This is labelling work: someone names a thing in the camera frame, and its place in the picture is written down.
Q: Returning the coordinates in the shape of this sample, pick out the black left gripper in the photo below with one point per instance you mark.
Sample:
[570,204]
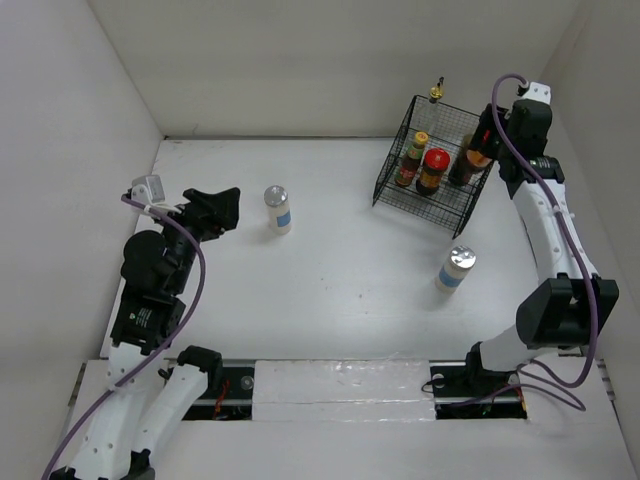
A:
[213,212]

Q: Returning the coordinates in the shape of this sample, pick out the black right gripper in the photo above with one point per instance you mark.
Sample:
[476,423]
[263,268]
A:
[489,122]

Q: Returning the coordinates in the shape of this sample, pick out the dark soy sauce bottle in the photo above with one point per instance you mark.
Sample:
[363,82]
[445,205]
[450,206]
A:
[463,167]

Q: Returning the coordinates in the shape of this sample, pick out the red lid jar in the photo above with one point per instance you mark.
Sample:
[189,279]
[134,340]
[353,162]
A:
[435,164]
[475,161]

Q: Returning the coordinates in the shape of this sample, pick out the clear glass oil bottle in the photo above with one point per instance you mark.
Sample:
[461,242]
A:
[431,107]

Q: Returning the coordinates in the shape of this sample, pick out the yellow cap sauce bottle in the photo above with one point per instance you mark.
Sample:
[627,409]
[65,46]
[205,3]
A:
[411,160]

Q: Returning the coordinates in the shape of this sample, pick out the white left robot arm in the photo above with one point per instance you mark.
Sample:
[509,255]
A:
[122,433]

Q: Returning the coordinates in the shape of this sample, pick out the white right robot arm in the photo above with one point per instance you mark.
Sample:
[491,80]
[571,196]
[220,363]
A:
[572,302]

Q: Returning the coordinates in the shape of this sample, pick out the left white salt jar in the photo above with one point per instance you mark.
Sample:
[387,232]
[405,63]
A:
[276,200]

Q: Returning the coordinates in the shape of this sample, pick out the white salt jar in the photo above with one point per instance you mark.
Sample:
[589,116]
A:
[276,200]
[459,262]

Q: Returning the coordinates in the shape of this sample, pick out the right white salt jar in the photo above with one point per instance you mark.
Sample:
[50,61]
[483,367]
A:
[459,262]

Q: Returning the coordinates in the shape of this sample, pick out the black wire rack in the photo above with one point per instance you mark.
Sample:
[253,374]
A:
[451,206]

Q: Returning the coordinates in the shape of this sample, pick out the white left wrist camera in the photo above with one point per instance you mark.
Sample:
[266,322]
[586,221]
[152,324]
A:
[147,190]

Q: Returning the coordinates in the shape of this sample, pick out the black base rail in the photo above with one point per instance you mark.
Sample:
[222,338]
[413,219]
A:
[232,400]

